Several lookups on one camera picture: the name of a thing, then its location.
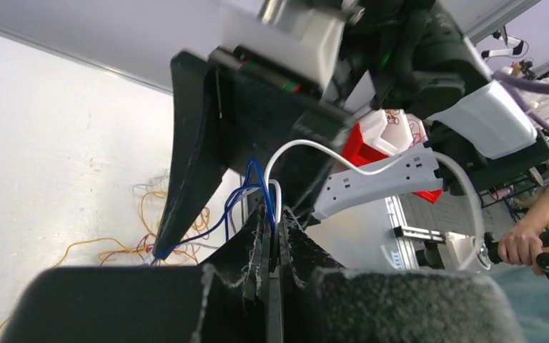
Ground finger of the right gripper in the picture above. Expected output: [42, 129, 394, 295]
[154, 51, 234, 258]

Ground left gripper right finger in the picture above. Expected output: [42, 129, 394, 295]
[278, 207, 345, 289]

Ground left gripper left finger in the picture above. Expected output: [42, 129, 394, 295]
[201, 204, 270, 302]

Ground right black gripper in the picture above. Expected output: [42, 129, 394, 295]
[209, 1, 464, 142]

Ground white wire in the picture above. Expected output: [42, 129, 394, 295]
[227, 138, 439, 252]

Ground colourful wire bundle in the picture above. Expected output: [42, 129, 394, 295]
[0, 172, 214, 343]

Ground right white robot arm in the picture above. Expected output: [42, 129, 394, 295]
[153, 1, 549, 259]

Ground person's hand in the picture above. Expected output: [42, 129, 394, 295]
[498, 218, 545, 276]

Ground red and white box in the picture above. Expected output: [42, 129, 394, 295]
[340, 109, 444, 204]

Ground white power strip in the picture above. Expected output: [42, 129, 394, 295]
[312, 144, 443, 221]

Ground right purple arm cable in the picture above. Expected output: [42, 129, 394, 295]
[491, 69, 549, 151]

